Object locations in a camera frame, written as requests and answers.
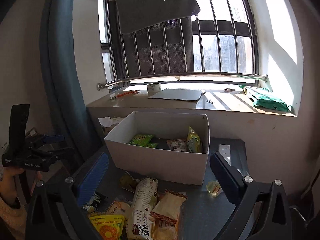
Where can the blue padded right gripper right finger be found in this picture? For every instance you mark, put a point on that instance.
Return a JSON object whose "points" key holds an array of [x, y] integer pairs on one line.
{"points": [[228, 177]]}

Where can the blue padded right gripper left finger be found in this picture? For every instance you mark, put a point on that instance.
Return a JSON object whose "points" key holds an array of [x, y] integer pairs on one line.
{"points": [[89, 178]]}

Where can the fuzzy beige left sleeve forearm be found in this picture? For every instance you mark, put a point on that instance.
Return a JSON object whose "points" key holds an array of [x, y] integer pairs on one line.
{"points": [[13, 220]]}

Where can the person's left hand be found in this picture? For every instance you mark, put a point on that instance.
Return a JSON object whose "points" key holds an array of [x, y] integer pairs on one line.
{"points": [[8, 185]]}

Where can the dark small snack packet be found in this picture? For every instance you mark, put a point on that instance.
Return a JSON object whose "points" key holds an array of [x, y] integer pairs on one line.
{"points": [[96, 203]]}

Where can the small jelly cup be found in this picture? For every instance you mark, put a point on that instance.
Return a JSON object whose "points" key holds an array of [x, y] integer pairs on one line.
{"points": [[213, 187]]}

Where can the round cake packets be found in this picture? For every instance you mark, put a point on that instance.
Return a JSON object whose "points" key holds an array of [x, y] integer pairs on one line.
{"points": [[119, 208]]}

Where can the white cardboard box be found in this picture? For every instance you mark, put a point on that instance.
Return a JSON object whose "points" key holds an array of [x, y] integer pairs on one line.
{"points": [[159, 162]]}

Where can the yellow sunflower seed packet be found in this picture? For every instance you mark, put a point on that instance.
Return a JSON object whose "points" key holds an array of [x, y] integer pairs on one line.
{"points": [[110, 227]]}

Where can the yellow-green snack packet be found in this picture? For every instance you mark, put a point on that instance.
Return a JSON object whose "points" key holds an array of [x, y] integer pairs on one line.
{"points": [[193, 141]]}

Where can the teal curtain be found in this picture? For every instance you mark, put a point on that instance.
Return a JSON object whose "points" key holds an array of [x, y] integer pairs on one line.
{"points": [[68, 112]]}

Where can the tissue box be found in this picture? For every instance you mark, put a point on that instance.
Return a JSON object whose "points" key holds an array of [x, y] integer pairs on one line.
{"points": [[108, 123]]}

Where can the white cream snack packet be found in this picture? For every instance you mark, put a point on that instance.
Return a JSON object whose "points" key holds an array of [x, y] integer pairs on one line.
{"points": [[141, 224]]}

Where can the green seaweed snack packet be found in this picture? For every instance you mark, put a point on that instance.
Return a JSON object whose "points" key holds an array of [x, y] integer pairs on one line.
{"points": [[143, 140]]}

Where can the clear wrapped pastry packet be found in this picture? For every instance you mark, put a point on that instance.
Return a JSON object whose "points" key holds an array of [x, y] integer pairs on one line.
{"points": [[167, 214]]}

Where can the green plastic bag on sill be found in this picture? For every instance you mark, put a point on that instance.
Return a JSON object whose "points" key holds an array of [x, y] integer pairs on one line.
{"points": [[263, 98]]}

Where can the grey flat tablet on sill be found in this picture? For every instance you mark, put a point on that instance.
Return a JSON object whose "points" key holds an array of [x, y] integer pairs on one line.
{"points": [[178, 94]]}

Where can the red pens on sill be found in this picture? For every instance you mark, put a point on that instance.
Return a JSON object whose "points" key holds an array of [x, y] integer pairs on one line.
{"points": [[129, 92]]}

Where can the steel window guard railing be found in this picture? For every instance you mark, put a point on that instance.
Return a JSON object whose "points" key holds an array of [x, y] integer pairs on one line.
{"points": [[219, 44]]}

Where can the grey towel on railing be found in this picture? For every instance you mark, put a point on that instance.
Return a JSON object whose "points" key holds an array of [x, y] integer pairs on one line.
{"points": [[135, 15]]}

